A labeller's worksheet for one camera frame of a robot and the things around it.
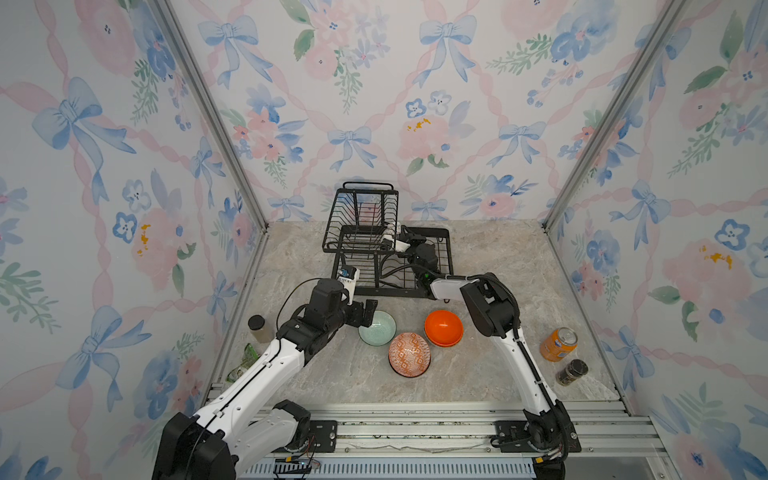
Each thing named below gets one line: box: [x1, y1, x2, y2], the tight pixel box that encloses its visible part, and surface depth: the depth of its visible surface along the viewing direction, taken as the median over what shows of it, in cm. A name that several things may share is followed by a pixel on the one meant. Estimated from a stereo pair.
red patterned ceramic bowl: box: [388, 332, 431, 379], surface depth 85 cm
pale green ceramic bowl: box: [358, 310, 397, 347], surface depth 91 cm
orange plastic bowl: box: [424, 310, 465, 348], surface depth 89 cm
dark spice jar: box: [555, 359, 589, 386], surface depth 78 cm
